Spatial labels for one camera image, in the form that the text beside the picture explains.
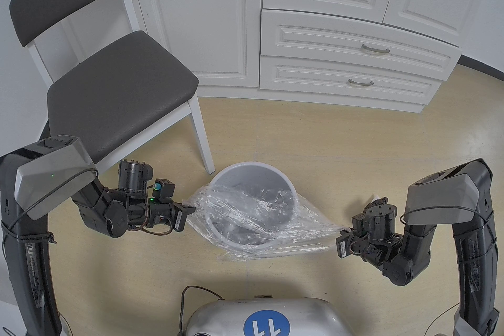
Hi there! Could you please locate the black cable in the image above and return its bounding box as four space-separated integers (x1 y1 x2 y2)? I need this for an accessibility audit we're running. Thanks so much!
179 286 225 333

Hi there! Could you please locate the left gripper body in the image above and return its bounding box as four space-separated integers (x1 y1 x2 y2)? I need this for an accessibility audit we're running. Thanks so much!
148 202 190 234

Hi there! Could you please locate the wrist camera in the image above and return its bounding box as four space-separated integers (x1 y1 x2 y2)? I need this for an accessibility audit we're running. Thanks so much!
351 212 369 236
153 179 176 205

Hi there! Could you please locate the clear plastic bag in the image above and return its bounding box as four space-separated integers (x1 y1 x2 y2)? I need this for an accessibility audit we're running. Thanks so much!
183 185 348 262

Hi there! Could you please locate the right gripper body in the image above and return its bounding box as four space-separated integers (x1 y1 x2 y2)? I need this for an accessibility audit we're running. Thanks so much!
335 229 369 260

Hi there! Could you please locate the white trash bin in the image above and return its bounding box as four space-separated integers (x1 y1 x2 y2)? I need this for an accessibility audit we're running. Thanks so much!
207 162 297 251

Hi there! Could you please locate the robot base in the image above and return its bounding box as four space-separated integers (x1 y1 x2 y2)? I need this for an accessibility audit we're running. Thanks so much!
187 297 351 336

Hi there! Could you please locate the white chair with grey cushions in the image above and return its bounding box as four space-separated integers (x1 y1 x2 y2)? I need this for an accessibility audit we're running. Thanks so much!
9 0 215 175

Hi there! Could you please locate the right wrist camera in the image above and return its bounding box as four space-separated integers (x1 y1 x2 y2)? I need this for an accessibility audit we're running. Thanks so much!
351 212 369 236

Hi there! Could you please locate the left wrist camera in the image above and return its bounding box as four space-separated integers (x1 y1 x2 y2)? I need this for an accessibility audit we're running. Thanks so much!
153 179 176 205

